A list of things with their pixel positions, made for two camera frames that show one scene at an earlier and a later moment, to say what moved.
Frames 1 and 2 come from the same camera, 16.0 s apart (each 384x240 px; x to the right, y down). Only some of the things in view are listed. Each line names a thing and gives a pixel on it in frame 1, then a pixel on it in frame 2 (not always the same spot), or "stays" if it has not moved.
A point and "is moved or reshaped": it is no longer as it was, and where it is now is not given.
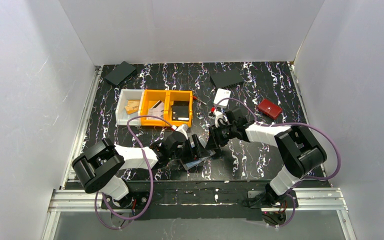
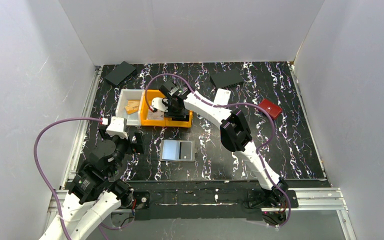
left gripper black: (194, 147) to (134, 141)
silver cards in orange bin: (157, 110) stays
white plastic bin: (128, 105) stays
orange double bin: (176, 106) stays
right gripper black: (214, 139) to (175, 112)
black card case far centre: (226, 79) stays
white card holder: (221, 94) stays
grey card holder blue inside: (190, 164) is moved or reshaped
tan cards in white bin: (132, 106) stays
